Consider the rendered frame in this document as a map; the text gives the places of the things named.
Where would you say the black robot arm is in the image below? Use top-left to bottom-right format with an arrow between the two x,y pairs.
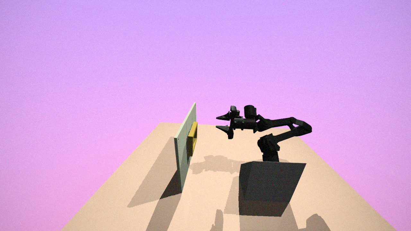
244,105 -> 312,162

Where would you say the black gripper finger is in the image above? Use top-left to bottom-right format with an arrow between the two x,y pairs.
216,125 -> 229,135
216,111 -> 230,121

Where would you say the gold picture frame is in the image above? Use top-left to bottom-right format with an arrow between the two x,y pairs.
188,122 -> 197,157

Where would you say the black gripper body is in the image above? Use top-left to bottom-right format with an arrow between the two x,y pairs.
228,106 -> 246,139

